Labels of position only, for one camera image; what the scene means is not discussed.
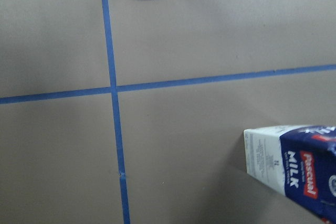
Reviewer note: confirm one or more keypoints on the blue white milk carton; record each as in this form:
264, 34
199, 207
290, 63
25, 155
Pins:
297, 161

